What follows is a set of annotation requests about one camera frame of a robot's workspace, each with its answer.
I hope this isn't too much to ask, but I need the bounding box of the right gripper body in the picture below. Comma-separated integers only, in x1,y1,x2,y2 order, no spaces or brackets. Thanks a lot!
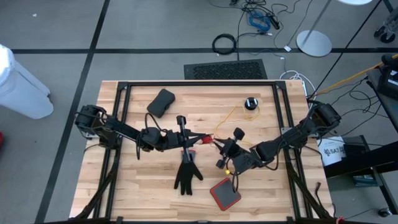
216,128,261,174

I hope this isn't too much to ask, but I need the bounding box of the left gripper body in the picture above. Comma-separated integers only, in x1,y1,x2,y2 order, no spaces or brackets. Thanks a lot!
144,115,192,162

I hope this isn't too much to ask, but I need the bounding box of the yellow cord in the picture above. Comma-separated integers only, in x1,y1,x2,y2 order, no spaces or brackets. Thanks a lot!
214,104,262,147

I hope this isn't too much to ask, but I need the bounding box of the black glove grey red cuff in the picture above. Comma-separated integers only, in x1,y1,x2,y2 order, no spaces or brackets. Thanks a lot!
173,149,205,196

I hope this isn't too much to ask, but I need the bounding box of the black rounded plastic piece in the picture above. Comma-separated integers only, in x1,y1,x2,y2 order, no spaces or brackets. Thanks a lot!
146,88,176,118

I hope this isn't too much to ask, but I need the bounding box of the red grey square box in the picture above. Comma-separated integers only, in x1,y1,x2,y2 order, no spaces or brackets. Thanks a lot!
210,177,243,212

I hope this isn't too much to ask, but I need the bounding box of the black floor mat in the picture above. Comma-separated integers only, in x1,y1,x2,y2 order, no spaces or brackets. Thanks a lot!
183,58,268,80

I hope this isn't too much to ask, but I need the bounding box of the black side desk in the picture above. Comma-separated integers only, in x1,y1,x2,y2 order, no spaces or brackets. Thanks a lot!
323,54,398,215

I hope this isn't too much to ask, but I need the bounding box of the black power strip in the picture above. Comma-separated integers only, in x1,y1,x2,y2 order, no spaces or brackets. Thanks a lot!
266,12,281,31

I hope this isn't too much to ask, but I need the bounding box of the grey round-base floor stand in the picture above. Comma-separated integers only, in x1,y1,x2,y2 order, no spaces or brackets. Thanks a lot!
295,0,374,58

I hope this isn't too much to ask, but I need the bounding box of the white plastic bin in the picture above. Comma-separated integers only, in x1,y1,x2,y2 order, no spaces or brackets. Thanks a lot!
0,44,54,120

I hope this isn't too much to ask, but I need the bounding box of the thin black slanted rod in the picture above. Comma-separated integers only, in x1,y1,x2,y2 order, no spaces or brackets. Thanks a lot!
310,0,383,94

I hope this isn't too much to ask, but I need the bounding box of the black desktop device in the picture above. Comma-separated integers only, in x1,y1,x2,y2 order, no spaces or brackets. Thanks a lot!
381,53,398,101

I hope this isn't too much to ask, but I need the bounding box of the black looped cable yellow tag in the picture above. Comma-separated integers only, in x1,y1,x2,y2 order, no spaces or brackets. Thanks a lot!
224,157,241,192

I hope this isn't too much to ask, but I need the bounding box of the dark looped wrist cable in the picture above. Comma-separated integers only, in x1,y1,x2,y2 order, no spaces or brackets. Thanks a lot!
136,112,162,161

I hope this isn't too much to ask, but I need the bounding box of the brown strap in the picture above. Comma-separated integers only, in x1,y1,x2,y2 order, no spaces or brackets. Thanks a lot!
314,181,322,205

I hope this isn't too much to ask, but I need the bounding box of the black coiled floor cable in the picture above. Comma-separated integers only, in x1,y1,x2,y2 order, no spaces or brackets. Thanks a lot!
212,33,238,56

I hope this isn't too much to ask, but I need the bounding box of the white cable bundle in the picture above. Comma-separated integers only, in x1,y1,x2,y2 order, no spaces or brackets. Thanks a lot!
279,70,317,96

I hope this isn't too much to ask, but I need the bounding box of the blue floor cable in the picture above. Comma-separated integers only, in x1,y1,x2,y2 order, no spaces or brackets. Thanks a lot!
248,11,271,32

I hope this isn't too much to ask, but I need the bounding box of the yellow extension cable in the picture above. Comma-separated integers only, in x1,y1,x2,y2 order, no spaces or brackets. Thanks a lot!
313,53,398,96

